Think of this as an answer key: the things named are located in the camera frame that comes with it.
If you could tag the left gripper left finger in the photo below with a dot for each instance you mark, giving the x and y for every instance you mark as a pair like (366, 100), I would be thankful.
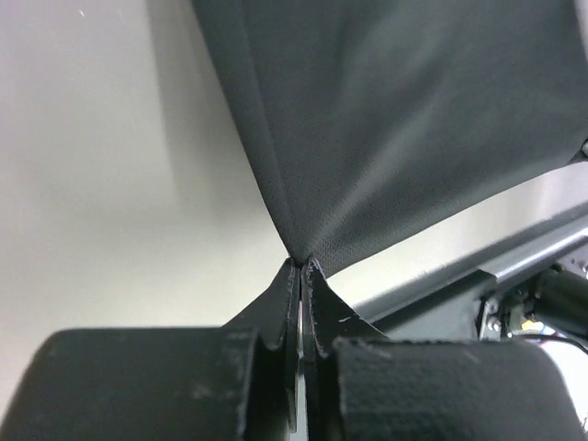
(272, 387)

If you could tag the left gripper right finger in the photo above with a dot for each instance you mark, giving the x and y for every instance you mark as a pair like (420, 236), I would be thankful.
(325, 318)

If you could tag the black t-shirt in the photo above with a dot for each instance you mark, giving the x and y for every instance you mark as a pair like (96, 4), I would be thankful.
(366, 122)

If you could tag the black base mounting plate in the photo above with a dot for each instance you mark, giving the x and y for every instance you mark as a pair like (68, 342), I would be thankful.
(447, 303)

